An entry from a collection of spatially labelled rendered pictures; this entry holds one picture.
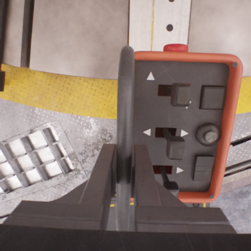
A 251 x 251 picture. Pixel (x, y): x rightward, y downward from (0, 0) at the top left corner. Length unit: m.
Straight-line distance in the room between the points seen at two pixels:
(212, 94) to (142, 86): 0.09
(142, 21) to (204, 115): 0.28
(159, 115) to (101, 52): 0.63
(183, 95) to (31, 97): 1.18
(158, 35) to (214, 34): 0.48
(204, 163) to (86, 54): 0.69
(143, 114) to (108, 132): 0.96
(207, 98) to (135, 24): 0.27
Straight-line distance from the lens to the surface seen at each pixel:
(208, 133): 0.24
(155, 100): 0.23
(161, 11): 0.46
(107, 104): 1.14
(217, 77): 0.25
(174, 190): 0.21
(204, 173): 0.27
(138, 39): 0.44
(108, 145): 0.15
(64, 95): 1.20
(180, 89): 0.17
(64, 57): 0.86
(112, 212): 1.08
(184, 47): 0.26
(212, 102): 0.24
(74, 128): 1.23
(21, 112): 1.35
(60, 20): 0.89
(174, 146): 0.18
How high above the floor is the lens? 1.12
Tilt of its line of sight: 75 degrees down
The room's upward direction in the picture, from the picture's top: 174 degrees counter-clockwise
